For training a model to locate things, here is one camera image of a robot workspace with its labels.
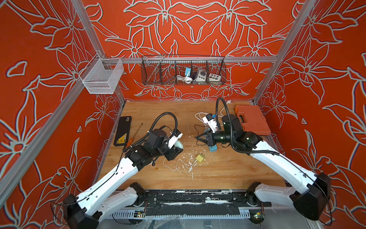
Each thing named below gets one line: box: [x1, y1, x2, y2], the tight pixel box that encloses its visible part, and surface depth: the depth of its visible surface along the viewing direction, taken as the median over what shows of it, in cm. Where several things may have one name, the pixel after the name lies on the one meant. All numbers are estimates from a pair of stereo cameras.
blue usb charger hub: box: [209, 144, 218, 153], surface depth 92 cm
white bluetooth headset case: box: [174, 140, 184, 149], surface depth 72 cm
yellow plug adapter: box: [195, 153, 205, 163], surface depth 88 cm
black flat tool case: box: [113, 115, 133, 147], surface depth 100 cm
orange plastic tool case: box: [234, 104, 272, 136], surface depth 103 cm
